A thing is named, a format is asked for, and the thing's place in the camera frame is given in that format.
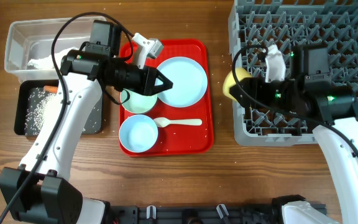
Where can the red plastic tray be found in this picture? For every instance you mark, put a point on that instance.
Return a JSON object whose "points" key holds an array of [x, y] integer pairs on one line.
{"points": [[181, 139]]}

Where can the yellow plastic cup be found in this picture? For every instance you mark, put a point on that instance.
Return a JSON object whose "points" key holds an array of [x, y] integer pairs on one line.
{"points": [[229, 81]]}

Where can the light blue plate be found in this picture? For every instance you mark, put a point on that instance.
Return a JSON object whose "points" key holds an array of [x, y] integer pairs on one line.
{"points": [[189, 82]]}

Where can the white napkin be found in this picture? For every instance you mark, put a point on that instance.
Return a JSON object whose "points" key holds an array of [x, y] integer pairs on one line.
{"points": [[46, 63]]}

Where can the orange carrot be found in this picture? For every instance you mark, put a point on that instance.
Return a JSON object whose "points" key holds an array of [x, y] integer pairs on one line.
{"points": [[51, 89]]}

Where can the black waste tray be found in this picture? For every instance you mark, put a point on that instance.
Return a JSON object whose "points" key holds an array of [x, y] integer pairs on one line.
{"points": [[93, 124]]}

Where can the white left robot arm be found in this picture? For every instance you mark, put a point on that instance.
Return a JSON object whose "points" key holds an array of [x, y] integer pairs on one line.
{"points": [[39, 190]]}

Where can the light blue bowl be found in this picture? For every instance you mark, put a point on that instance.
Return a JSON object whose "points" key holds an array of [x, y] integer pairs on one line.
{"points": [[138, 133]]}

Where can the green bowl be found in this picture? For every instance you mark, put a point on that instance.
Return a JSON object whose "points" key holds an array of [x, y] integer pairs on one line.
{"points": [[136, 103]]}

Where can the white rice pile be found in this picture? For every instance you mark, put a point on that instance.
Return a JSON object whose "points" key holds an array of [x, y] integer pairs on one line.
{"points": [[40, 104]]}

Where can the clear plastic bin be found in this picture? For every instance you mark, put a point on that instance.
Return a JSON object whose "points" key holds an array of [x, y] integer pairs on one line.
{"points": [[33, 39]]}

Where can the grey dishwasher rack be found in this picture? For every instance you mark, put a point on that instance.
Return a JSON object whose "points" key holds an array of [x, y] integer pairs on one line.
{"points": [[287, 24]]}

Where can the white plastic spoon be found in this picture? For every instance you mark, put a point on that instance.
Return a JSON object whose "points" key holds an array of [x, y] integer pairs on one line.
{"points": [[163, 122]]}

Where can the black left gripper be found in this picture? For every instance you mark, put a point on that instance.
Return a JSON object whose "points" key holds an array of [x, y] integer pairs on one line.
{"points": [[146, 84]]}

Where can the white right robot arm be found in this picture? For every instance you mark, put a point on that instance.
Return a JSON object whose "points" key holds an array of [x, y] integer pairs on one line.
{"points": [[304, 90]]}

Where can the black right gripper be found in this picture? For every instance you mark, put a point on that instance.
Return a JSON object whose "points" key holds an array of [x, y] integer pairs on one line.
{"points": [[239, 93]]}

